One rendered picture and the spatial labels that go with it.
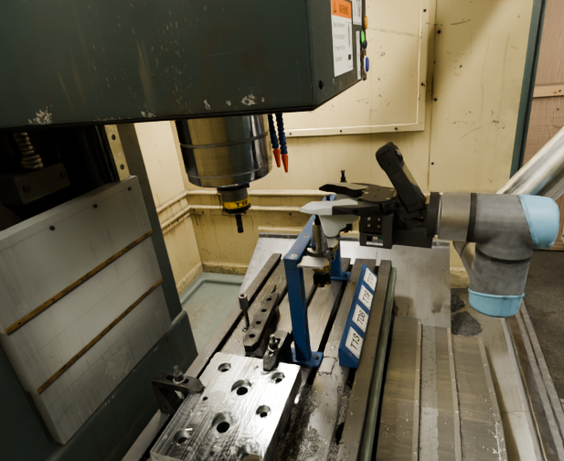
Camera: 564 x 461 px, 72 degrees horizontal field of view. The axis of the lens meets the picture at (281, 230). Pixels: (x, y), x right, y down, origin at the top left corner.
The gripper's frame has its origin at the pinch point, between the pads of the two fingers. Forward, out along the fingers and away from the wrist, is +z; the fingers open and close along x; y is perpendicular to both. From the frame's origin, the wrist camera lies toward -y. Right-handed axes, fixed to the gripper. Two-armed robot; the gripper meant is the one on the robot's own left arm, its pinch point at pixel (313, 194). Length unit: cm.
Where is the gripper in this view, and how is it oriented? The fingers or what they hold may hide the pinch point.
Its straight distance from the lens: 67.6
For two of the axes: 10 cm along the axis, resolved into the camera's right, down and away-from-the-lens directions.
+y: 0.8, 9.0, 4.2
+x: 3.8, -4.2, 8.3
